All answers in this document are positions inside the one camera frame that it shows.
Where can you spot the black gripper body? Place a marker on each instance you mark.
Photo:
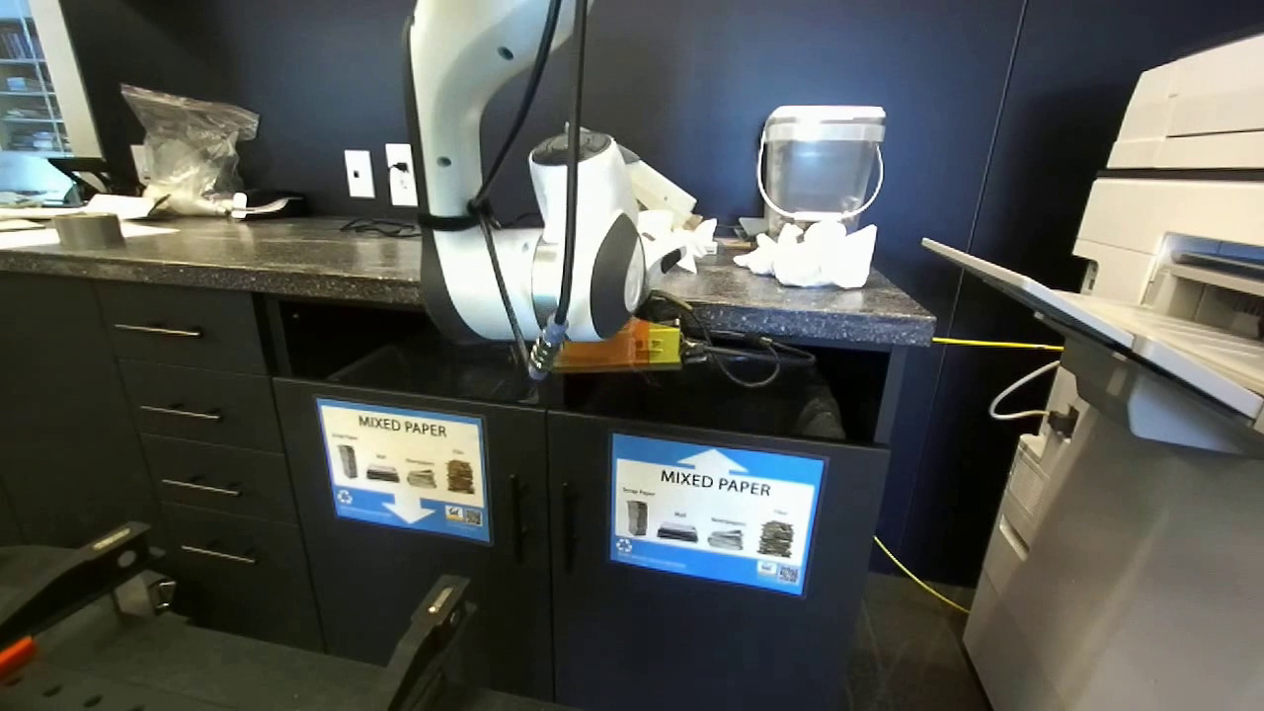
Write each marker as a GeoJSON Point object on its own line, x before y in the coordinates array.
{"type": "Point", "coordinates": [668, 309]}

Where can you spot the white framed window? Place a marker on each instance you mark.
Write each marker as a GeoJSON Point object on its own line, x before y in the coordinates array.
{"type": "Point", "coordinates": [32, 93]}

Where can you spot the blank white wall plate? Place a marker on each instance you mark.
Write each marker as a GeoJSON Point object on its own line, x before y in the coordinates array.
{"type": "Point", "coordinates": [362, 175]}

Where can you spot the black counter cabinet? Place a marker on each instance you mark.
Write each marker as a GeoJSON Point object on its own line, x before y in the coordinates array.
{"type": "Point", "coordinates": [79, 395]}

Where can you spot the mixed paper sign up arrow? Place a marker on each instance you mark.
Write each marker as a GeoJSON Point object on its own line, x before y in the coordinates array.
{"type": "Point", "coordinates": [715, 516]}

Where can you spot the mixed paper sign down arrow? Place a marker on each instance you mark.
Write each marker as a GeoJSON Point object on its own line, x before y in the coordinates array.
{"type": "Point", "coordinates": [400, 467]}

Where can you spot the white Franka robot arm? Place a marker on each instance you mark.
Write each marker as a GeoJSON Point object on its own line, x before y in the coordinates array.
{"type": "Point", "coordinates": [454, 79]}

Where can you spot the crumpled clear plastic bag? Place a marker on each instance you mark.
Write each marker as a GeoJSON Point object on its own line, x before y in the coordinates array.
{"type": "Point", "coordinates": [192, 145]}

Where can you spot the black equipment frame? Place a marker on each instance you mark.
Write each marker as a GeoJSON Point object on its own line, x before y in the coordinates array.
{"type": "Point", "coordinates": [198, 658]}

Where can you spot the yellow orange wrist camera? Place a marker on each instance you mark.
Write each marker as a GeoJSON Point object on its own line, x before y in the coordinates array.
{"type": "Point", "coordinates": [616, 349]}

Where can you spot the large white office printer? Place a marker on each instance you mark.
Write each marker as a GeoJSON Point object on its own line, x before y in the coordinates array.
{"type": "Point", "coordinates": [1148, 525]}

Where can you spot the clear container white lid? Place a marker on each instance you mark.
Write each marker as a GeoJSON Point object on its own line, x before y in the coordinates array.
{"type": "Point", "coordinates": [822, 162]}

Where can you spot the white paper ball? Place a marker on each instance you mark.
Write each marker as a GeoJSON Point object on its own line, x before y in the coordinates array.
{"type": "Point", "coordinates": [831, 262]}
{"type": "Point", "coordinates": [682, 242]}
{"type": "Point", "coordinates": [761, 259]}

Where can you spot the white power outlet plate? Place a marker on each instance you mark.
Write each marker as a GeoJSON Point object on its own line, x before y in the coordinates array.
{"type": "Point", "coordinates": [400, 175]}

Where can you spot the black lined waste bin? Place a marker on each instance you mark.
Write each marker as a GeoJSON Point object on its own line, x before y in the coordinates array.
{"type": "Point", "coordinates": [791, 401]}
{"type": "Point", "coordinates": [367, 362]}

